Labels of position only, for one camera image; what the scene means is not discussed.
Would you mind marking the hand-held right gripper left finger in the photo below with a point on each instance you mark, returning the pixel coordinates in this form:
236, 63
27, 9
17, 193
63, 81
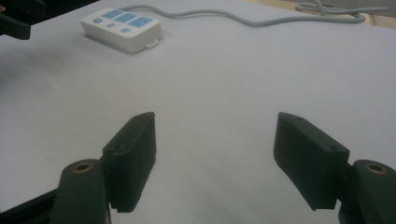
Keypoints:
132, 158

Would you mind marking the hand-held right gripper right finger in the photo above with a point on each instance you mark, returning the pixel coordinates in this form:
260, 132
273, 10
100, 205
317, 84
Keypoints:
306, 158

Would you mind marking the white table sheet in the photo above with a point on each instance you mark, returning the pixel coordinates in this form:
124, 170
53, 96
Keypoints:
199, 81

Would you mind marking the white power strip blue sockets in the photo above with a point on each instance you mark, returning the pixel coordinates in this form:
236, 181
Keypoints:
124, 29

